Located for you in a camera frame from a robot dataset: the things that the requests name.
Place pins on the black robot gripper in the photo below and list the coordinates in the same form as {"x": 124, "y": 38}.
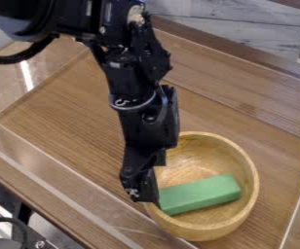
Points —
{"x": 150, "y": 125}

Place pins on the green rectangular block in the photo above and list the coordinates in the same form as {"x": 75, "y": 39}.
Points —
{"x": 198, "y": 194}

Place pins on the brown wooden bowl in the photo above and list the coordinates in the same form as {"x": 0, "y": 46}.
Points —
{"x": 202, "y": 155}

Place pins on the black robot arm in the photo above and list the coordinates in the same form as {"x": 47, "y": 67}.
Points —
{"x": 115, "y": 29}

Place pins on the black metal table leg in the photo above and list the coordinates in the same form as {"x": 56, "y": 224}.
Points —
{"x": 20, "y": 214}

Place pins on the clear acrylic front wall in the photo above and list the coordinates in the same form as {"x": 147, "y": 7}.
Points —
{"x": 98, "y": 220}

